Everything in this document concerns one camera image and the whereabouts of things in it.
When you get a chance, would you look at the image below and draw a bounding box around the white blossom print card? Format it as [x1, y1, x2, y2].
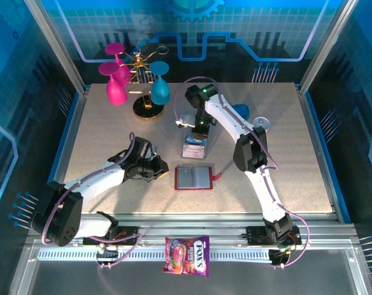
[181, 143, 207, 160]

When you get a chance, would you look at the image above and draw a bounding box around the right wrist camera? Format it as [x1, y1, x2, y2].
[174, 114, 195, 128]

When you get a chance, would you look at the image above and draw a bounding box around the red leather card holder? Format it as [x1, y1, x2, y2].
[174, 166, 223, 191]

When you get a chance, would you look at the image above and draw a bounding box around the small pull-tab tin can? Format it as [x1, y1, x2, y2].
[254, 116, 271, 132]

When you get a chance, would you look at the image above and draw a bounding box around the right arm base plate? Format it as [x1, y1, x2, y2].
[246, 226, 303, 246]

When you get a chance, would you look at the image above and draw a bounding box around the black connector box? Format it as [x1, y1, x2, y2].
[95, 245, 119, 265]
[268, 248, 293, 267]

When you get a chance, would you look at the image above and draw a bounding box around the clear acrylic card stand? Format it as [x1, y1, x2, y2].
[179, 122, 211, 160]

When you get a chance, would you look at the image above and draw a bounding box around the white cup blue lid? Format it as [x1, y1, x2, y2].
[230, 103, 250, 120]

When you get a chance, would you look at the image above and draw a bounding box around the aluminium cross beam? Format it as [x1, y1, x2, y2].
[26, 212, 358, 250]

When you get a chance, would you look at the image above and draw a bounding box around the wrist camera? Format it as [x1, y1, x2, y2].
[174, 114, 195, 128]
[132, 137, 158, 159]

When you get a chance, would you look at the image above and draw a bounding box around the white slotted cable duct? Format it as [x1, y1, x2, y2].
[37, 248, 276, 262]

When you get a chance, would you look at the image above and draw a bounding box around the Fox's candy bag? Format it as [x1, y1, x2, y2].
[163, 235, 211, 278]

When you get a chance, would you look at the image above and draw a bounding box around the pink wine glass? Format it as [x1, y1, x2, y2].
[98, 61, 128, 106]
[104, 42, 132, 87]

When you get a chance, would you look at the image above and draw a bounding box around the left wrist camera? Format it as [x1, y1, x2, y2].
[132, 137, 158, 159]

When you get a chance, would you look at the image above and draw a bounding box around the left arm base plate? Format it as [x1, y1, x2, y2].
[82, 226, 141, 246]

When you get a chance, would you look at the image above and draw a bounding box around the aluminium frame post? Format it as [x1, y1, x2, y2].
[23, 0, 90, 95]
[297, 0, 360, 95]

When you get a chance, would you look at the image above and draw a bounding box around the aluminium side rail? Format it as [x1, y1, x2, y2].
[46, 85, 91, 222]
[295, 83, 343, 222]

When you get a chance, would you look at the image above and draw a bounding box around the teal wine glass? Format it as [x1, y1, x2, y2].
[149, 60, 171, 105]

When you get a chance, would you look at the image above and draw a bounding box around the gold glass rack stand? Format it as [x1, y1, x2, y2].
[120, 38, 169, 121]

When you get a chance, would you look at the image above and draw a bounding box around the blue credit card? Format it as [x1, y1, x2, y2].
[184, 136, 207, 146]

